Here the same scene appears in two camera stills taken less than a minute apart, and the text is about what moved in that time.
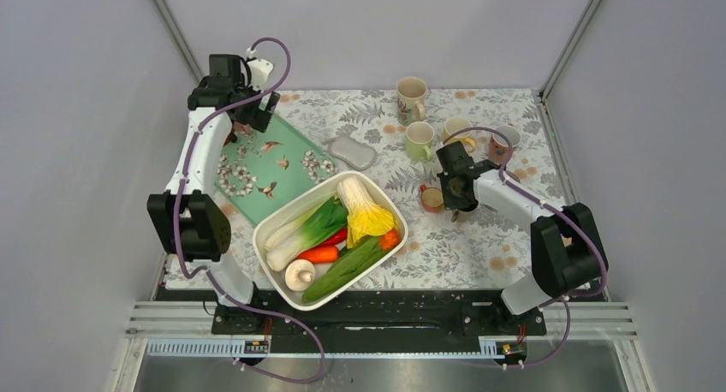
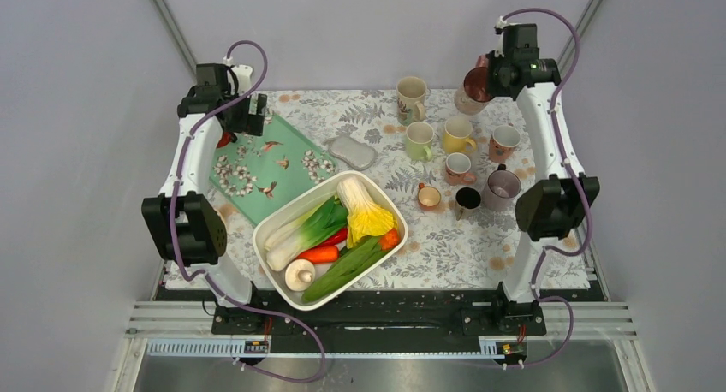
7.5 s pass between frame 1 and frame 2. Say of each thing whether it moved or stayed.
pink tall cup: moved
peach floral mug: stayed
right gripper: moved
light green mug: stayed
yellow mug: stayed
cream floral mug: stayed
